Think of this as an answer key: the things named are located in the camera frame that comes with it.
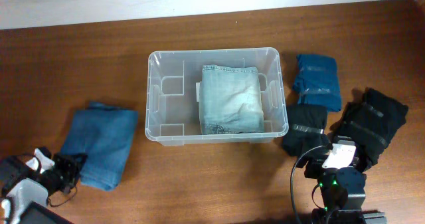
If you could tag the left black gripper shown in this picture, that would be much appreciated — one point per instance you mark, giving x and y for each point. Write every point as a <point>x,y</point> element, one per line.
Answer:
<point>76,163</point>

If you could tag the white label in bin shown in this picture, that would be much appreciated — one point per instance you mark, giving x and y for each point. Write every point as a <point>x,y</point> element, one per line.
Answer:
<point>197,88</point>

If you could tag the clear plastic storage bin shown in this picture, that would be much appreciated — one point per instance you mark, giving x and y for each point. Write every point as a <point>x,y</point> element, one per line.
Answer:
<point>172,109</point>

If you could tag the dark blue jeans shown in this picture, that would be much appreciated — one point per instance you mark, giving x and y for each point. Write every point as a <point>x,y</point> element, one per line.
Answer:
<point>105,134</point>

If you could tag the large black cloth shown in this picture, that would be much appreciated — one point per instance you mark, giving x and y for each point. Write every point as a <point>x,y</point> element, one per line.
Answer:
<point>371,123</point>

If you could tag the teal cloth with tape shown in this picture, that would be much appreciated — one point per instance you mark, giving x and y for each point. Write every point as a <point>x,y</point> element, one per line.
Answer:
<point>317,82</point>

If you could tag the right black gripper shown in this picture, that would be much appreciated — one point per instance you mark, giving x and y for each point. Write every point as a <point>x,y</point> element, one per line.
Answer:
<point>314,170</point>

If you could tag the small black cloth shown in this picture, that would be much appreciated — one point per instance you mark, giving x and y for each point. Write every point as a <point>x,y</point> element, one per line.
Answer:
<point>307,123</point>

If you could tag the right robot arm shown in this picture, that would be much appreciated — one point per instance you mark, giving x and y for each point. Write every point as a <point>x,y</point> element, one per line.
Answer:
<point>341,184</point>

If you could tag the light blue jeans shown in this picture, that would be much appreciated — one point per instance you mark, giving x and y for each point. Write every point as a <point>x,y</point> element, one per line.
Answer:
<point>230,100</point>

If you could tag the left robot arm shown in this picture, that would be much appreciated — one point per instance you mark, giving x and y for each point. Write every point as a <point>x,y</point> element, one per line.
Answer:
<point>29,180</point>

